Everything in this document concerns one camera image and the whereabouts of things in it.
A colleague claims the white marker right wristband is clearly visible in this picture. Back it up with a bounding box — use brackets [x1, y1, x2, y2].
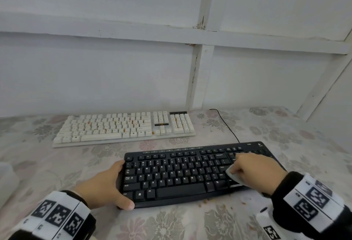
[283, 173, 346, 233]

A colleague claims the grey fluffy cloth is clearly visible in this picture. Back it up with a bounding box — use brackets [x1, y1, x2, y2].
[225, 168, 245, 187]

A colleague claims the white marker wristband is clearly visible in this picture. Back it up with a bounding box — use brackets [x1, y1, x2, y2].
[11, 190, 91, 240]
[283, 173, 346, 233]

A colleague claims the person's left hand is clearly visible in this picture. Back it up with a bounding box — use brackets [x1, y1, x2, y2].
[72, 160, 135, 211]

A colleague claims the white keyboard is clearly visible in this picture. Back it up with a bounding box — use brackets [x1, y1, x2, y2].
[52, 111, 196, 148]

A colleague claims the black keyboard cable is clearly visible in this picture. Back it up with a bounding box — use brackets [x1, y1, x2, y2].
[209, 108, 240, 143]

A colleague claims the floral tablecloth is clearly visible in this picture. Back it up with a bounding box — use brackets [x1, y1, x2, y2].
[0, 106, 352, 240]

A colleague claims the person's left forearm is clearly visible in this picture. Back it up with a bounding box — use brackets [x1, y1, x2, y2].
[8, 190, 97, 240]

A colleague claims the person's right hand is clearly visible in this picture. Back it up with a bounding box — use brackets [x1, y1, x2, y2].
[230, 152, 288, 196]

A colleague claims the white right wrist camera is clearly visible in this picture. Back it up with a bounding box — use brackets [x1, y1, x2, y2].
[256, 207, 311, 240]

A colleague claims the white wooden frame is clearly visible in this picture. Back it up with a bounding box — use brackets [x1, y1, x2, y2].
[0, 0, 352, 122]

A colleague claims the clear plastic container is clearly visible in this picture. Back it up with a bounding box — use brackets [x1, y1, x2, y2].
[0, 162, 20, 209]

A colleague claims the white marker left wristband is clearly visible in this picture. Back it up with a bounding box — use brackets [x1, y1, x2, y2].
[11, 190, 91, 240]

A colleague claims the black keyboard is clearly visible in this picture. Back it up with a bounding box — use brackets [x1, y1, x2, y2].
[118, 141, 286, 209]

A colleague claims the person's right forearm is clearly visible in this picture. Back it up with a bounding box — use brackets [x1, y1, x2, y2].
[271, 171, 352, 240]

